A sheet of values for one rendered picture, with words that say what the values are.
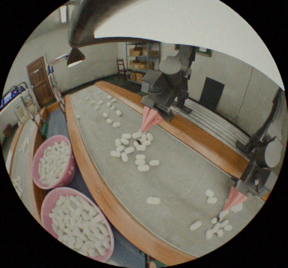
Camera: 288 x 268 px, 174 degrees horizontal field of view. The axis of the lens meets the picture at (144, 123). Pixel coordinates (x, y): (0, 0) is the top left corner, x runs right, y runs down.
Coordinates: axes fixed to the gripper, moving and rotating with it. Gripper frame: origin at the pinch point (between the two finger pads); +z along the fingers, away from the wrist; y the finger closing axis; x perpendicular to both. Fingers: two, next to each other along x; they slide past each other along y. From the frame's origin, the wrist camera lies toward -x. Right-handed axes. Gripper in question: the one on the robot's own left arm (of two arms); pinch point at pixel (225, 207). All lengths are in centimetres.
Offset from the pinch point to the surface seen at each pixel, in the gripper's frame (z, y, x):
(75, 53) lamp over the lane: -15, -66, -29
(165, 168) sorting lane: 1.2, -25.4, 1.7
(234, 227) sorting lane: 3.9, 11.2, -0.7
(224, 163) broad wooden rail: -11.0, -7.6, 9.9
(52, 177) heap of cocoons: 30, -47, -23
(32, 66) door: 50, -487, -183
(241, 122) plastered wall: -117, 49, 172
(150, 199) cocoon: 7.8, -21.7, -6.6
